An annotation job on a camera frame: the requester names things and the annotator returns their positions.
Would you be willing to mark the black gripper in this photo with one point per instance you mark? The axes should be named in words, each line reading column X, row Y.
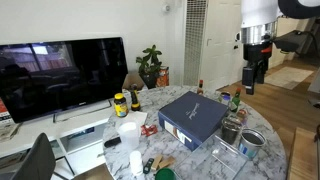
column 255, row 55

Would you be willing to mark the dark blue box lid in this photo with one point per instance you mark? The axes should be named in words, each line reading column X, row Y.
column 195, row 113

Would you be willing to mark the open brown cardboard box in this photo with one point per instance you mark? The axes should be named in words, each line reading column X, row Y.
column 133, row 81

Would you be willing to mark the green round lid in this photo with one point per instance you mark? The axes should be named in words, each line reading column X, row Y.
column 165, row 174

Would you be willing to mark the yellow lid vitamin bottle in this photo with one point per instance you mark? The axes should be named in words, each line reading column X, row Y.
column 120, row 106

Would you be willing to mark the red white box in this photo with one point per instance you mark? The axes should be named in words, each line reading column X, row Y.
column 3, row 113

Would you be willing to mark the green glass bottle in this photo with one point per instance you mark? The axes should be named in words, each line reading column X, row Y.
column 235, row 101

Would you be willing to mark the beige floor rug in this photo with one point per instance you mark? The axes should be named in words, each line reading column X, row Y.
column 288, row 77

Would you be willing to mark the white bottle blue cap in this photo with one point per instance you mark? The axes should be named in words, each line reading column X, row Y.
column 226, row 100

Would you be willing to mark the plain white door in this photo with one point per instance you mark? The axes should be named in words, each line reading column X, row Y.
column 221, row 50

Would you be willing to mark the clear cup of coffee beans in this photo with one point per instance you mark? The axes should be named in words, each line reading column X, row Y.
column 231, row 131

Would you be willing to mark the red cap hot sauce bottle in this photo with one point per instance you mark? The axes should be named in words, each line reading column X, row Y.
column 200, row 88

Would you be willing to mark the metal can blue label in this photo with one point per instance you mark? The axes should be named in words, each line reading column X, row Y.
column 250, row 145

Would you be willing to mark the wooden side table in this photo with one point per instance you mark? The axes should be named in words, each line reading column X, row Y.
column 303, row 156

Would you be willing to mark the clear plastic tray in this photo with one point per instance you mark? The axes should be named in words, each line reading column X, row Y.
column 210, row 160

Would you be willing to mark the potted green plant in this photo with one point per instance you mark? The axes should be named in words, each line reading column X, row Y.
column 150, row 65

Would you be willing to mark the wooden block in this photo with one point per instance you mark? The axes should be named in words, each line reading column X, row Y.
column 167, row 162
column 156, row 162

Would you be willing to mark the black yellow bottle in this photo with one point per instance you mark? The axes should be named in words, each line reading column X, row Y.
column 135, row 100

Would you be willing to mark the white paper napkin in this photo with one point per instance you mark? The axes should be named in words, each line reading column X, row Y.
column 138, row 116

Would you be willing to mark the translucent plastic cup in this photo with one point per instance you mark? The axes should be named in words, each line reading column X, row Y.
column 128, row 135

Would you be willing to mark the white pill bottle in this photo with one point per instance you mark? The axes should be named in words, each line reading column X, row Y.
column 136, row 163

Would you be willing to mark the black remote control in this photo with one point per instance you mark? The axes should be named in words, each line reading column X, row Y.
column 112, row 142

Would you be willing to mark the flat screen television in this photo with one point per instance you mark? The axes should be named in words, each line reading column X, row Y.
column 63, row 76

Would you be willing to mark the white television stand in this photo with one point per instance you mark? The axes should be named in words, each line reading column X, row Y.
column 36, row 130

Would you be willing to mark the black chair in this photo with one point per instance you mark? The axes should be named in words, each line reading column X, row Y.
column 36, row 160

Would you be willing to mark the stack of papers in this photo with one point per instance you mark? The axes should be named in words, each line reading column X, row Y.
column 8, row 131

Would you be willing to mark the wall heater grille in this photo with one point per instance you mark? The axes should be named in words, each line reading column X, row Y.
column 195, row 43

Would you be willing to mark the round wall thermostat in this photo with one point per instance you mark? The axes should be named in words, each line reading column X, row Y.
column 166, row 8

